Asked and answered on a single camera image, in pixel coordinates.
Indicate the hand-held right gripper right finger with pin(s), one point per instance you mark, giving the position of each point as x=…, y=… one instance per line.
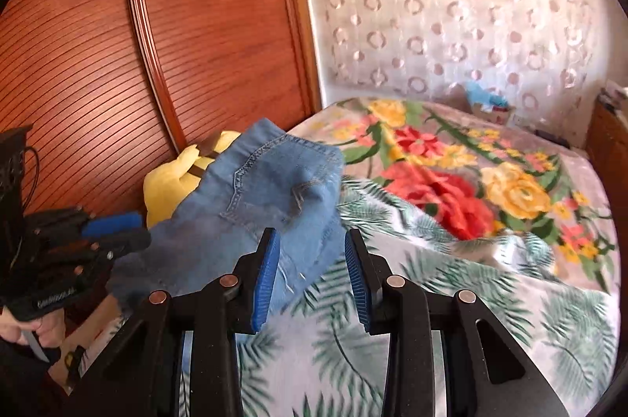
x=358, y=284

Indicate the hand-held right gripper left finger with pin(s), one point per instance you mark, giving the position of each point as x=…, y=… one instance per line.
x=265, y=284

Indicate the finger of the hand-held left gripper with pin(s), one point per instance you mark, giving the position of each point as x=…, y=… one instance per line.
x=127, y=241
x=113, y=223

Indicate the blue denim pants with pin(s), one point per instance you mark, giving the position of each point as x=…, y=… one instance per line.
x=255, y=181

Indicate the person's left hand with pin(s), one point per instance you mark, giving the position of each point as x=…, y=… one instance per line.
x=51, y=326

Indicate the yellow plush toy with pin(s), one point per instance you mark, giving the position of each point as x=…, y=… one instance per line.
x=167, y=181

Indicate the floral blanket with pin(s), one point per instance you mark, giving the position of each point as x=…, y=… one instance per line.
x=441, y=181

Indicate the wooden slatted wardrobe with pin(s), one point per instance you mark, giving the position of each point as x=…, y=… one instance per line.
x=221, y=29

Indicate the blue cloth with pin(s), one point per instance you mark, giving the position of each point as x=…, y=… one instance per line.
x=483, y=93

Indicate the wooden sideboard cabinet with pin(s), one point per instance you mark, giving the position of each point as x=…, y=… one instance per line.
x=611, y=142

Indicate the circle-patterned sheer curtain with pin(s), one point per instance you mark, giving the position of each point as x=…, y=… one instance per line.
x=441, y=5

